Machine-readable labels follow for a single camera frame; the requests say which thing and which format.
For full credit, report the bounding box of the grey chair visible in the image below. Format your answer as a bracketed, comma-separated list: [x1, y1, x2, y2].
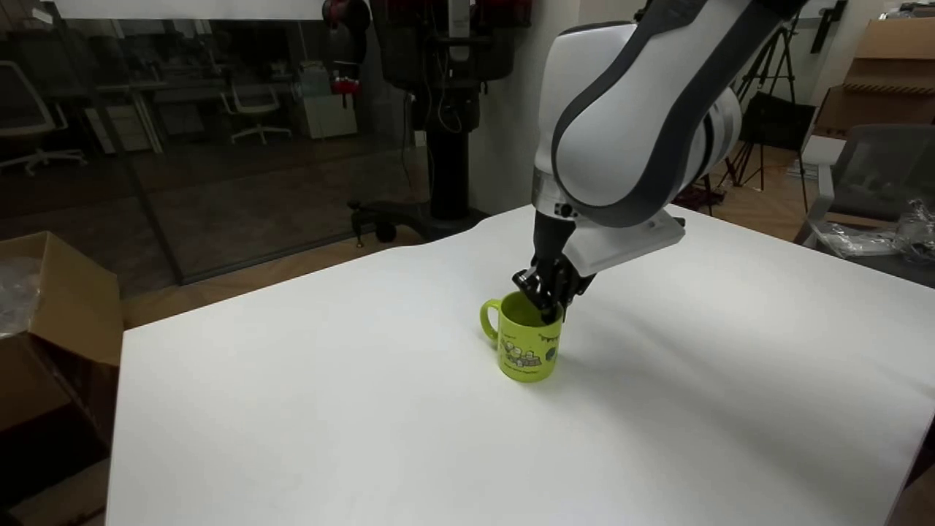
[795, 119, 935, 286]

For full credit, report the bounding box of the clear plastic wrap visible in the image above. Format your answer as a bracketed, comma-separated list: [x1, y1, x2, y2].
[802, 197, 935, 264]

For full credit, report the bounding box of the black equipment pillar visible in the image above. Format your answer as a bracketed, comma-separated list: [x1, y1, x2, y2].
[370, 0, 535, 223]

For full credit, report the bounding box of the cardboard box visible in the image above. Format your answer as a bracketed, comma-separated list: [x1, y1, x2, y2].
[0, 229, 127, 526]

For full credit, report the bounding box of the white office chair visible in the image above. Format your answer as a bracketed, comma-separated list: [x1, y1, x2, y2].
[218, 76, 294, 150]
[0, 58, 94, 179]

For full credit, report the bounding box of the white table cover sheet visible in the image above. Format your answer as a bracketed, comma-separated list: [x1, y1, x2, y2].
[101, 201, 935, 526]

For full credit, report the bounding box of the black floor stand base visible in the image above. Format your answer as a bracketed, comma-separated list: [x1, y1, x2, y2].
[346, 197, 491, 248]

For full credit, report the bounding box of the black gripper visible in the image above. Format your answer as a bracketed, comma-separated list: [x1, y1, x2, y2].
[510, 211, 595, 321]

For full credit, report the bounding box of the black tripod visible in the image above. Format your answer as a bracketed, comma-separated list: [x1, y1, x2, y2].
[716, 14, 824, 198]

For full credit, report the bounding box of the red object behind glass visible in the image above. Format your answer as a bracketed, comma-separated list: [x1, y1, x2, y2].
[327, 74, 364, 111]

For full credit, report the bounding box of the green mug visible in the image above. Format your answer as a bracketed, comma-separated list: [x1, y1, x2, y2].
[477, 290, 570, 387]

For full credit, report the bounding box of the wooden shelf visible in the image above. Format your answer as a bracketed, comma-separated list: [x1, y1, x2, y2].
[808, 13, 935, 140]

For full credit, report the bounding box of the clear plastic bag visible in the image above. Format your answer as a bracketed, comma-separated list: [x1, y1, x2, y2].
[0, 255, 43, 340]

